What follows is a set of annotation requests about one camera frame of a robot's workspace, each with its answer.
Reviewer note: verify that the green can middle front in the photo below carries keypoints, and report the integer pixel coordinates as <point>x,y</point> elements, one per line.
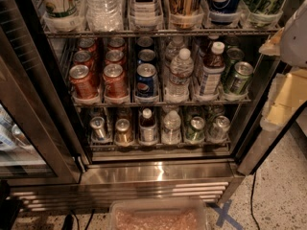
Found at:
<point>238,78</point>

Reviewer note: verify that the clear water bottle bottom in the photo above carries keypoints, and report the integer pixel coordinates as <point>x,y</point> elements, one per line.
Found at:
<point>171,128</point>

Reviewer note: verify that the brown tea bottle bottom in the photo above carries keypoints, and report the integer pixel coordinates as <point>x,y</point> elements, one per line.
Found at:
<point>148,131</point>

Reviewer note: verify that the brown tea bottle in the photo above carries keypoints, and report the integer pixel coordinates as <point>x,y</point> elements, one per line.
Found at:
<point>211,70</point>
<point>148,131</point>

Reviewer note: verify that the clear water bottle middle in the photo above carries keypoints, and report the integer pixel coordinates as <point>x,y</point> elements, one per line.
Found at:
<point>181,69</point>

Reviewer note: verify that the blue pepsi can front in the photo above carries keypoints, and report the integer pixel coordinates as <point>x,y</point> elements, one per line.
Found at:
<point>146,81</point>

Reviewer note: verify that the blue pepsi can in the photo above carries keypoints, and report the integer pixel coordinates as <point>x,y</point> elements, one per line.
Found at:
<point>146,81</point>
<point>146,56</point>

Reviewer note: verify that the brown tea bottle middle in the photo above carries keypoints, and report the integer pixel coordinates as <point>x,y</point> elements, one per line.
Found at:
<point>211,70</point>

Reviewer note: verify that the stainless steel display fridge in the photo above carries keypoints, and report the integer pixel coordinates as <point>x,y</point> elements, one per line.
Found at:
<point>111,172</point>

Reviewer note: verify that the large water bottle top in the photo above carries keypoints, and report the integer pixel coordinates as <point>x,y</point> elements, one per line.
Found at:
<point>104,15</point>

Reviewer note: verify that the glass fridge door left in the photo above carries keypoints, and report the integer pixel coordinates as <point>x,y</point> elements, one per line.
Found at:
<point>20,98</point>

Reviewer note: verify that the red can second row right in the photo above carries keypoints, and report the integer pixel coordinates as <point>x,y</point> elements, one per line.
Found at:
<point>115,57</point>

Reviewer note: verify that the silver can bottom shelf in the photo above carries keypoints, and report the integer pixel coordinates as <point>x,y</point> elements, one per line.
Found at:
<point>98,126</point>

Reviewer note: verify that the red can front left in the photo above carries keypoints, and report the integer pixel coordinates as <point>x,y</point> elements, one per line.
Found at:
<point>82,79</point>

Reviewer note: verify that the green can bottom shelf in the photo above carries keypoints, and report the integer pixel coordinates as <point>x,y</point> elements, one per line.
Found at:
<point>195,130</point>

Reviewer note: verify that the red can second row left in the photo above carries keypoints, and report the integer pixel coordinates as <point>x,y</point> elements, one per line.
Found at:
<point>83,57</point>

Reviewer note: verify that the clear plastic bin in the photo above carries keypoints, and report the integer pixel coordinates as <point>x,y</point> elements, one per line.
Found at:
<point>177,213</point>

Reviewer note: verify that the silver green 7up can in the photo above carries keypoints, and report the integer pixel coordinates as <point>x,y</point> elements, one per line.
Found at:
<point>218,129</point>

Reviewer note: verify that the blue tape cross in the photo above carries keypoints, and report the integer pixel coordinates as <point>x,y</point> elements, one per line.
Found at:
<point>224,216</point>

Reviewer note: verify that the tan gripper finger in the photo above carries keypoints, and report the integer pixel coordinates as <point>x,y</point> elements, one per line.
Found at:
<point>272,46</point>
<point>287,94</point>

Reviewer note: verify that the gold can bottom shelf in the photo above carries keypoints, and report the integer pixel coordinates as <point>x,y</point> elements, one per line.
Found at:
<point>123,132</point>

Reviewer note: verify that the red can second row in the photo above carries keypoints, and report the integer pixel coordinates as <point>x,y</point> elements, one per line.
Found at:
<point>115,57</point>
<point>83,57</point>

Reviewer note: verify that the clear water bottle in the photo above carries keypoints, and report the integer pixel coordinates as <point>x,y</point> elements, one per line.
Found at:
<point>181,69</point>
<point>171,128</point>

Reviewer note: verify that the red can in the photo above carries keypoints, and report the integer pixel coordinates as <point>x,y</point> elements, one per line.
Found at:
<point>82,79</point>
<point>115,81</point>

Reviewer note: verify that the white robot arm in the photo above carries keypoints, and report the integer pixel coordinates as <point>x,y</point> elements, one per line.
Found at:
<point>293,43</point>

